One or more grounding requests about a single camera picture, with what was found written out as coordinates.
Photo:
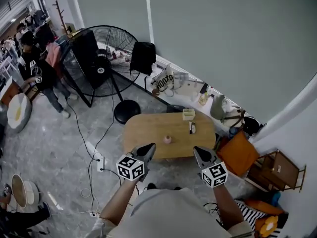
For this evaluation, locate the wooden coat rack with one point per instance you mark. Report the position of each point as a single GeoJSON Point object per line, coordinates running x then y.
{"type": "Point", "coordinates": [59, 14]}

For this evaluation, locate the blue object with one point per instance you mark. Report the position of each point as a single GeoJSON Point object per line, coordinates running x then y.
{"type": "Point", "coordinates": [276, 198]}

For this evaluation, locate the row of small bottles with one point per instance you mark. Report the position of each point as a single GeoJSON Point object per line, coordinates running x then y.
{"type": "Point", "coordinates": [121, 54]}

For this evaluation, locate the wooden side rack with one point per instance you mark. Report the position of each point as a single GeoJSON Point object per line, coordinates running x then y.
{"type": "Point", "coordinates": [284, 168]}

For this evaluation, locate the grey roller blind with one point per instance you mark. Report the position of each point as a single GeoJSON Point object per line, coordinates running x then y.
{"type": "Point", "coordinates": [235, 33]}

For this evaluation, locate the white bag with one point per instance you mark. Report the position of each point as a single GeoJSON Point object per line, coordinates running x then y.
{"type": "Point", "coordinates": [184, 88]}

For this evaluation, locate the black pedestal fan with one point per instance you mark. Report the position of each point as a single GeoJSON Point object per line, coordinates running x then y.
{"type": "Point", "coordinates": [127, 111]}

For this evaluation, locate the white power strip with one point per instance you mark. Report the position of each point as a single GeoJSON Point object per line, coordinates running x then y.
{"type": "Point", "coordinates": [92, 214]}
{"type": "Point", "coordinates": [100, 162]}

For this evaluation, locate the person's right forearm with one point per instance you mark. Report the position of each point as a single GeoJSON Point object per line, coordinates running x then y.
{"type": "Point", "coordinates": [226, 204]}

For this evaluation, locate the small pink object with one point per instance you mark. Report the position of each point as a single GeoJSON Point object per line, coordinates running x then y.
{"type": "Point", "coordinates": [167, 139]}

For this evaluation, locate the orange square cushion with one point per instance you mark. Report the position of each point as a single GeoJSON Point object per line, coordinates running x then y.
{"type": "Point", "coordinates": [237, 154]}

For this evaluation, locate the person's right shoe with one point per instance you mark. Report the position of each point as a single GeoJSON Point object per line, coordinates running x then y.
{"type": "Point", "coordinates": [177, 188]}

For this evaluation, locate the orange flower plush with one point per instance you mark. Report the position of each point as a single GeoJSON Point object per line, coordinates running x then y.
{"type": "Point", "coordinates": [267, 225]}

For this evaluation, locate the orange long cushion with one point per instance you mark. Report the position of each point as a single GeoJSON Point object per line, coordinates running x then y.
{"type": "Point", "coordinates": [265, 206]}

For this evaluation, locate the person's left forearm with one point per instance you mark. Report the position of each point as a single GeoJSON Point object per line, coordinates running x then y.
{"type": "Point", "coordinates": [116, 202]}

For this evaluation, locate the cream box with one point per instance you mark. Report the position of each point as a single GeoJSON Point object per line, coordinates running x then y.
{"type": "Point", "coordinates": [188, 115]}

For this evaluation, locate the grey-green plush toy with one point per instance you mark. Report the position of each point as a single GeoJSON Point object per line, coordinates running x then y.
{"type": "Point", "coordinates": [219, 106]}

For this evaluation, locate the black white striped cushion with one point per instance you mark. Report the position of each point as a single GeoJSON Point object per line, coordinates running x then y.
{"type": "Point", "coordinates": [250, 214]}

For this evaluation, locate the white yellow egg cushion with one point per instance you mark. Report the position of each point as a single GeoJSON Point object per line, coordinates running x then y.
{"type": "Point", "coordinates": [18, 113]}

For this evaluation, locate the brown ball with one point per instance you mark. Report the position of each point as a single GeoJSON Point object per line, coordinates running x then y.
{"type": "Point", "coordinates": [155, 92]}

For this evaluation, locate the round beige stool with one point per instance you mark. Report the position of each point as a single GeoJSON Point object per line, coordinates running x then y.
{"type": "Point", "coordinates": [19, 190]}

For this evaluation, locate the black backpack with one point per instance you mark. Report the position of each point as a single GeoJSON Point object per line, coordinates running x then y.
{"type": "Point", "coordinates": [252, 125]}

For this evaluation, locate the oval wooden table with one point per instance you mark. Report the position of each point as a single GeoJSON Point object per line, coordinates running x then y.
{"type": "Point", "coordinates": [148, 130]}

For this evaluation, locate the cream tote bag black print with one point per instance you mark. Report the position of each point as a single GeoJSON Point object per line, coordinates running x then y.
{"type": "Point", "coordinates": [164, 79]}

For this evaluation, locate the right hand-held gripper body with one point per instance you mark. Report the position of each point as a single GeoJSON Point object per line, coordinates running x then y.
{"type": "Point", "coordinates": [215, 174]}

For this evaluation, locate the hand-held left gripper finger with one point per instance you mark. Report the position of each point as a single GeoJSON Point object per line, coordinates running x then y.
{"type": "Point", "coordinates": [142, 149]}
{"type": "Point", "coordinates": [150, 154]}

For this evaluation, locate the person's shoe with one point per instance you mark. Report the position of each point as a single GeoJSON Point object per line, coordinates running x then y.
{"type": "Point", "coordinates": [177, 188]}
{"type": "Point", "coordinates": [151, 186]}

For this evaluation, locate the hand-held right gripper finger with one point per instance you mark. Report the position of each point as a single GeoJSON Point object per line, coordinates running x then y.
{"type": "Point", "coordinates": [199, 159]}
{"type": "Point", "coordinates": [210, 154]}

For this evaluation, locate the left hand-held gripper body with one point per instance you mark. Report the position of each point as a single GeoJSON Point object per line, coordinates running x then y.
{"type": "Point", "coordinates": [130, 167]}

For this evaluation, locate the black and white remote control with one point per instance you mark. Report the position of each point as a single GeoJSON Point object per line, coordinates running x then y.
{"type": "Point", "coordinates": [193, 127]}

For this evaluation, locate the person's left shoe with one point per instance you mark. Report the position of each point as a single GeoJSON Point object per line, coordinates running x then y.
{"type": "Point", "coordinates": [151, 186]}

